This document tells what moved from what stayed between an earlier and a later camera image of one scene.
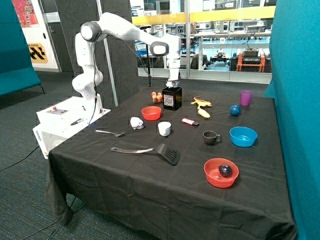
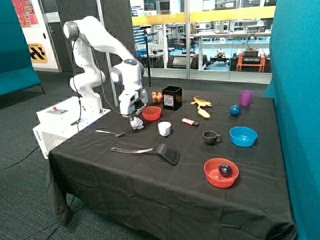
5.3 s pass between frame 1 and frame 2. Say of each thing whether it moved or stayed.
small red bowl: stayed
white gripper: moved
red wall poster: stayed
